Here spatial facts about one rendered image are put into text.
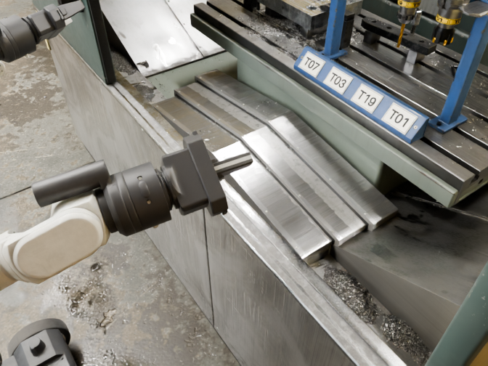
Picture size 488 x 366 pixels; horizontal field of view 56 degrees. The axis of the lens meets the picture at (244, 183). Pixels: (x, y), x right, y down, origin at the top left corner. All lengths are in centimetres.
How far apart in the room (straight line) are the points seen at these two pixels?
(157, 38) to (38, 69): 158
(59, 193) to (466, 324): 53
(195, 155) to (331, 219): 64
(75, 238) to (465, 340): 50
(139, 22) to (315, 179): 119
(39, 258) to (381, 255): 79
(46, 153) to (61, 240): 213
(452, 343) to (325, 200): 67
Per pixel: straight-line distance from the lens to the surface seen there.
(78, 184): 63
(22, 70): 359
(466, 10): 111
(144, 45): 208
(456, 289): 104
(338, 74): 134
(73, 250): 62
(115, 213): 62
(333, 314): 95
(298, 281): 98
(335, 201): 126
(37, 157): 272
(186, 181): 64
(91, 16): 151
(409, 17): 122
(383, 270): 111
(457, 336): 67
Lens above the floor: 161
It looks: 44 degrees down
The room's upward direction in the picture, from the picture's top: straight up
